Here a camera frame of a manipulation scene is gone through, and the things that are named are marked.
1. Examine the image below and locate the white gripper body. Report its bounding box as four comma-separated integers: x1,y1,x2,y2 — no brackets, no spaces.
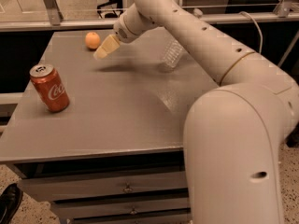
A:
113,4,157,43

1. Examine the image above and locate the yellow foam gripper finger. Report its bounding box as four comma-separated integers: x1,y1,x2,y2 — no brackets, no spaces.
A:
93,35,121,60

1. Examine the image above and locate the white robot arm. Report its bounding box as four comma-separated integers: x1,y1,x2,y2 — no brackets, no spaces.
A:
94,0,299,224

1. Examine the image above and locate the orange fruit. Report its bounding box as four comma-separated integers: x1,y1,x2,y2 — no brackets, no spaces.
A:
85,32,101,49

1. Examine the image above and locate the clear plastic water bottle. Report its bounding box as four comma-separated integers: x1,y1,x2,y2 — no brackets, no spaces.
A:
162,39,184,71

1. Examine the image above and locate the red cola can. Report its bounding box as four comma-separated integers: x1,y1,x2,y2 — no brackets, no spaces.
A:
30,64,70,112

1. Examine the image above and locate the grey drawer cabinet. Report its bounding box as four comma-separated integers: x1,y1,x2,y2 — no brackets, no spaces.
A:
0,26,221,224

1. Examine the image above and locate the top grey drawer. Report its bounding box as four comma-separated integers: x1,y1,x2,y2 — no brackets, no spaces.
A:
18,172,187,202

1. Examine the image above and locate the grey drawer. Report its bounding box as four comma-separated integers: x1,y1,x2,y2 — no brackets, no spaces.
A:
50,197,190,218
72,210,192,224
18,172,187,202

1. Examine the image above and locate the metal window railing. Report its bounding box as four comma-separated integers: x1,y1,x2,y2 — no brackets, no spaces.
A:
0,0,299,32

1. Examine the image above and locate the middle grey drawer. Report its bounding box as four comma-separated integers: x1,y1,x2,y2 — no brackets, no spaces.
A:
50,197,190,218

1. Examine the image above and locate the black shoe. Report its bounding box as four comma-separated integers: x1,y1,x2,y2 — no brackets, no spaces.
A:
0,183,23,224

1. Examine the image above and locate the bottom grey drawer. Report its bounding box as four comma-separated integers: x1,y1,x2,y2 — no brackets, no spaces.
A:
72,210,192,224

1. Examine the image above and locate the white cable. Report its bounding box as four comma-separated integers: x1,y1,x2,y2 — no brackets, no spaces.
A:
238,10,263,54

